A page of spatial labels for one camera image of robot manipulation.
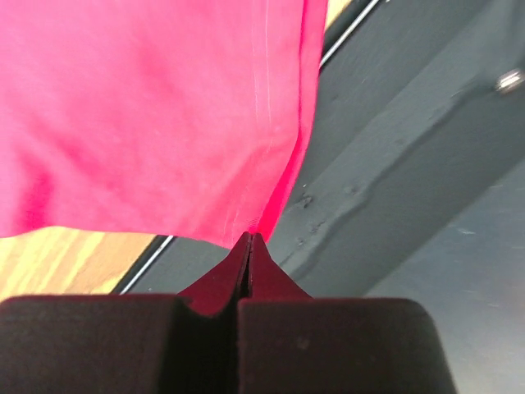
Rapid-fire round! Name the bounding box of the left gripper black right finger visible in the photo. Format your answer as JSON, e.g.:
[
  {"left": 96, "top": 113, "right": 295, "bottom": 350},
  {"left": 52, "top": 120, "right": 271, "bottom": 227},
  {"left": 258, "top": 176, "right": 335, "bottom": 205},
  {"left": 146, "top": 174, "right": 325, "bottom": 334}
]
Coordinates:
[{"left": 237, "top": 235, "right": 455, "bottom": 393}]

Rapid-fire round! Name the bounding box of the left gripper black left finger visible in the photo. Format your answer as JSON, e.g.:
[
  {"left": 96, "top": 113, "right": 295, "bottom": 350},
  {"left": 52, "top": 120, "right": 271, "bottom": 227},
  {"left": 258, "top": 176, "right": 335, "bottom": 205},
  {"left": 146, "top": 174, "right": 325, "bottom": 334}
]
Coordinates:
[{"left": 1, "top": 234, "right": 251, "bottom": 393}]

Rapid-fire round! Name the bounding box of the crimson red t shirt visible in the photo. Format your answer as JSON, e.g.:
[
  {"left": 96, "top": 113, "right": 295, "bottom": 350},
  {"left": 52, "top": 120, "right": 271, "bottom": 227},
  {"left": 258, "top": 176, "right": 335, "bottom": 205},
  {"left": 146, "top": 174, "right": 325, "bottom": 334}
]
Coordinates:
[{"left": 1, "top": 1, "right": 327, "bottom": 248}]

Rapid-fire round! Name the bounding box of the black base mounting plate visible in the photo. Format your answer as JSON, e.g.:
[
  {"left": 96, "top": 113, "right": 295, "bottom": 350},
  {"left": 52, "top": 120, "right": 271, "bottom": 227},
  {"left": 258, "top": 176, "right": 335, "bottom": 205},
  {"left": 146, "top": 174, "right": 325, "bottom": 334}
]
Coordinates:
[{"left": 121, "top": 1, "right": 524, "bottom": 393}]

